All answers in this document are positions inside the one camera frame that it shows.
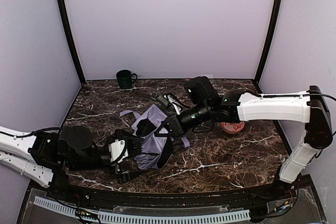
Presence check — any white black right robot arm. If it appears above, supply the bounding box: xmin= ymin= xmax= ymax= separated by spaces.
xmin=136 ymin=77 xmax=334 ymax=184

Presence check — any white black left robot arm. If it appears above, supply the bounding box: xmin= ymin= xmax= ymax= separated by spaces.
xmin=1 ymin=126 xmax=143 ymax=188

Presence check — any black cup holder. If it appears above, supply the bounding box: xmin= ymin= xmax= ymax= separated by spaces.
xmin=116 ymin=69 xmax=138 ymax=89

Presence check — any red patterned ceramic bowl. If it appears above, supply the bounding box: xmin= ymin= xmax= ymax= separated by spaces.
xmin=221 ymin=122 xmax=245 ymax=134

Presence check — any grey slotted cable duct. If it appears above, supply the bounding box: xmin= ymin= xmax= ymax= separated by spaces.
xmin=33 ymin=196 xmax=251 ymax=223

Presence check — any small circuit board with wires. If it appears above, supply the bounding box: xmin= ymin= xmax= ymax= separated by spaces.
xmin=75 ymin=208 xmax=102 ymax=224

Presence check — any black front table rail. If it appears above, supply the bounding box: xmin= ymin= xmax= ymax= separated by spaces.
xmin=49 ymin=163 xmax=299 ymax=208

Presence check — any black left corner post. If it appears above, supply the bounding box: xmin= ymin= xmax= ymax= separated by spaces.
xmin=57 ymin=0 xmax=86 ymax=85

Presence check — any black corner post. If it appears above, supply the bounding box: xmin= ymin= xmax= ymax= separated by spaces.
xmin=57 ymin=0 xmax=86 ymax=85
xmin=253 ymin=0 xmax=281 ymax=87

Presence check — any black right corner post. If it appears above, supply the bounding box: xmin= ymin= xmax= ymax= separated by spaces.
xmin=253 ymin=0 xmax=281 ymax=87

